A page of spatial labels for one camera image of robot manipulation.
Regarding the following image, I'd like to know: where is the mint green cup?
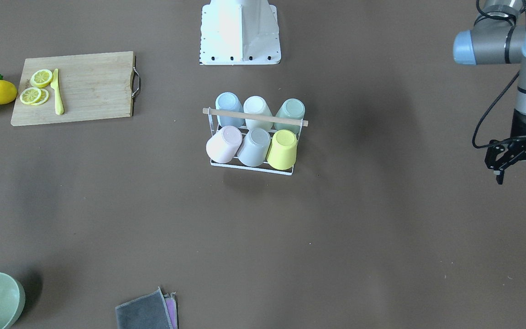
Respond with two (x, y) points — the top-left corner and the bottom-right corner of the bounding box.
(274, 98), (305, 135)

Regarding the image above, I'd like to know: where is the pink cup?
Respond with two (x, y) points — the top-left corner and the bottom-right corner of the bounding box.
(206, 126), (243, 163)

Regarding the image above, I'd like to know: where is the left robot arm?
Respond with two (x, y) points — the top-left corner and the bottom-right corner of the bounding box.
(453, 0), (526, 185)

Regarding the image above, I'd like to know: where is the yellow cup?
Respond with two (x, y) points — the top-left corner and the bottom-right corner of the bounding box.
(267, 129), (298, 170)

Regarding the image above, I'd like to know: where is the grey cup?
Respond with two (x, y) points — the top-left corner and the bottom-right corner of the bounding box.
(237, 127), (271, 167)

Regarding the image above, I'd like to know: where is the white cup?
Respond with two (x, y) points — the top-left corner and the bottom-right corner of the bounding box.
(243, 96), (273, 131)

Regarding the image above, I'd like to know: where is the blue cup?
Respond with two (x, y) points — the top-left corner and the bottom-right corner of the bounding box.
(215, 92), (245, 128)

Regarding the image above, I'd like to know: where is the lemon slice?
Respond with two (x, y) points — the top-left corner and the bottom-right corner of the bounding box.
(19, 87), (42, 105)
(29, 69), (53, 88)
(31, 88), (50, 106)

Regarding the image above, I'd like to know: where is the yellow plastic knife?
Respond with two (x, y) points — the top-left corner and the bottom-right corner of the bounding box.
(50, 68), (64, 115)

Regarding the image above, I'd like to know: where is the lemon slice top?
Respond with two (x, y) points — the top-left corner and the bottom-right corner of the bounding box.
(29, 69), (53, 88)

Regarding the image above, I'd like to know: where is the wooden cutting board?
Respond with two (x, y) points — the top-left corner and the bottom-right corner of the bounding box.
(11, 51), (141, 127)

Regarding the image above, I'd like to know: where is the grey cloth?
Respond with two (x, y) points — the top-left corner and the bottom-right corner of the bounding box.
(115, 288), (171, 329)

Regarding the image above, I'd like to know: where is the purple cloth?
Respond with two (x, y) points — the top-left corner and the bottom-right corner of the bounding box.
(163, 292), (178, 329)

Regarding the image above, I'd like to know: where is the white wire cup holder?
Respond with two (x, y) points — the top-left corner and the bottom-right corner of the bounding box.
(202, 107), (309, 176)

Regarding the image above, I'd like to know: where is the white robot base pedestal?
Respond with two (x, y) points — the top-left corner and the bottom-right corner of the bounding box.
(199, 0), (282, 65)

